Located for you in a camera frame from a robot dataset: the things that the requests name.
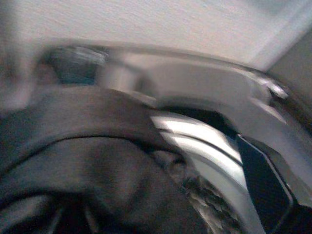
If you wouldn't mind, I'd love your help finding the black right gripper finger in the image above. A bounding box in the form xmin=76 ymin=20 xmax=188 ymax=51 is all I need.
xmin=236 ymin=134 xmax=293 ymax=234

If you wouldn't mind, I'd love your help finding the dark grey garment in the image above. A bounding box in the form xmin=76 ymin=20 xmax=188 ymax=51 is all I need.
xmin=0 ymin=86 xmax=203 ymax=234

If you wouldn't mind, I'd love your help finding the grey top-load washing machine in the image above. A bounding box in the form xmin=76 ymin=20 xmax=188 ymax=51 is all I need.
xmin=46 ymin=41 xmax=312 ymax=234

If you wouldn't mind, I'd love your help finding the patterned grey garment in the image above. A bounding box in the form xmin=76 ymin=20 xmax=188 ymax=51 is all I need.
xmin=181 ymin=176 xmax=243 ymax=234

